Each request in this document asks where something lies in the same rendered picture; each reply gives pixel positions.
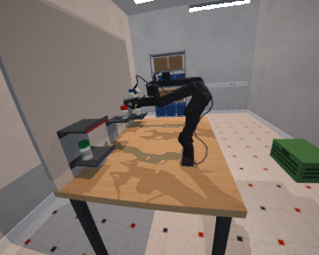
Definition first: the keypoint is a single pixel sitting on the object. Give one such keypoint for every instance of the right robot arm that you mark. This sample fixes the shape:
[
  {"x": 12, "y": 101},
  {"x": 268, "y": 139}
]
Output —
[{"x": 176, "y": 82}]

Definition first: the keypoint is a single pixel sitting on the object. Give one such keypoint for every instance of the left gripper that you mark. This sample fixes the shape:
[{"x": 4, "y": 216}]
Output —
[{"x": 140, "y": 102}]

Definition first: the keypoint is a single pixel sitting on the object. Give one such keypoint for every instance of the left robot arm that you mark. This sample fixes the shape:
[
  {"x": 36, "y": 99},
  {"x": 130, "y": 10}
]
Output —
[{"x": 200, "y": 99}]

